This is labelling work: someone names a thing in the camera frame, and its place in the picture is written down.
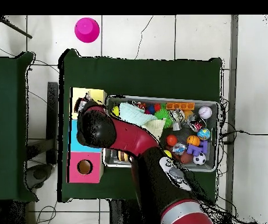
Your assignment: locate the light blue muslin cloth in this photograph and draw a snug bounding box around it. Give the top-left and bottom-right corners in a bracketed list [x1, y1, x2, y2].
[118, 102, 158, 127]

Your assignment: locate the cream knitted cloth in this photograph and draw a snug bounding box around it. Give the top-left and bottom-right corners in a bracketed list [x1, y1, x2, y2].
[145, 118, 167, 141]

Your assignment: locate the multicoloured frayed cloth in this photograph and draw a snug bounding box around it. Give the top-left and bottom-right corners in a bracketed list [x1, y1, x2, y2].
[73, 92, 92, 113]

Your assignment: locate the wooden box with three holes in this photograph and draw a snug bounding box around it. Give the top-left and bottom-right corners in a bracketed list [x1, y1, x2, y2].
[67, 87, 107, 184]

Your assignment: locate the green spiky ball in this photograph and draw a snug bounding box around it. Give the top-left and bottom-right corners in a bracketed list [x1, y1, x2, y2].
[154, 108, 174, 129]

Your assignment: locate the red rubber ball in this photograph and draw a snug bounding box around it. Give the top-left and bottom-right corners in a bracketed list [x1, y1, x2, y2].
[165, 134, 178, 147]

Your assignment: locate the orange plastic tray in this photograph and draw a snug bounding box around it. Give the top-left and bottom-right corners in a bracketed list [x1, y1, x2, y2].
[165, 101, 195, 111]

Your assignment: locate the orange basketball toy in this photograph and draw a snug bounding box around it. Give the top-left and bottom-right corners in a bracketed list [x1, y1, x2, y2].
[186, 135, 201, 147]

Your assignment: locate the globe print ball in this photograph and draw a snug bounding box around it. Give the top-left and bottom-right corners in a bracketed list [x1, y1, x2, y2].
[196, 127, 211, 141]

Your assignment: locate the white baseball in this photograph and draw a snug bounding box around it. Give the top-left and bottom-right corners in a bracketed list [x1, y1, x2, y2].
[198, 106, 213, 120]

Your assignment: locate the black and white soccer ball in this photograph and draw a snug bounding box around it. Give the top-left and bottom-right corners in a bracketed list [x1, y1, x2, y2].
[192, 152, 207, 166]

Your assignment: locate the pink plastic cup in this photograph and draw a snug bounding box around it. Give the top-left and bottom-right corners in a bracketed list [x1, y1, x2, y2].
[74, 17, 100, 44]

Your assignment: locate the dark green side table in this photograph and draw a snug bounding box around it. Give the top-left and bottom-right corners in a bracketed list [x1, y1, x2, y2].
[0, 51, 36, 202]

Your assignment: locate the wire mesh bin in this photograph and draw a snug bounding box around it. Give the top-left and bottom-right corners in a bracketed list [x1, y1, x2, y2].
[103, 96, 220, 173]

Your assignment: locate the black floor cable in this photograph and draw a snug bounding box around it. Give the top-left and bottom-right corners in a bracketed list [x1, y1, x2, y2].
[220, 129, 268, 145]

